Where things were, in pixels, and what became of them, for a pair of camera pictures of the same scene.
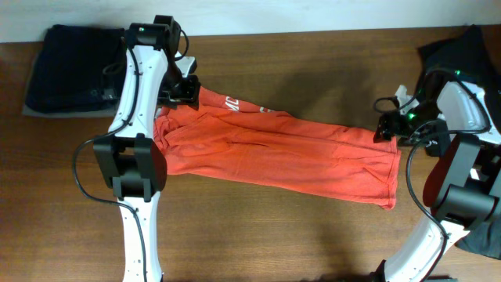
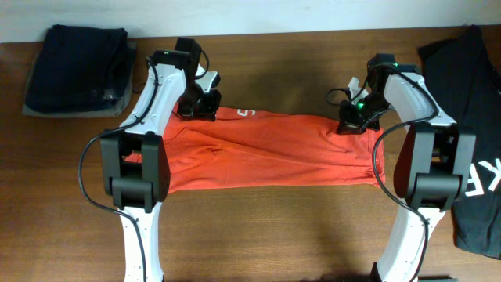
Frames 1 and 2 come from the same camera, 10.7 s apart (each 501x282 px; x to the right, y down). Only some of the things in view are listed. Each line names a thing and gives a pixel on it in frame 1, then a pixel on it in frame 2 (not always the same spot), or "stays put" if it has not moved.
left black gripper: (189, 95) → (207, 111)
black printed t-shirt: (467, 53) stays put
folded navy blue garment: (78, 68) stays put
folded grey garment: (108, 111) stays put
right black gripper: (391, 124) → (347, 123)
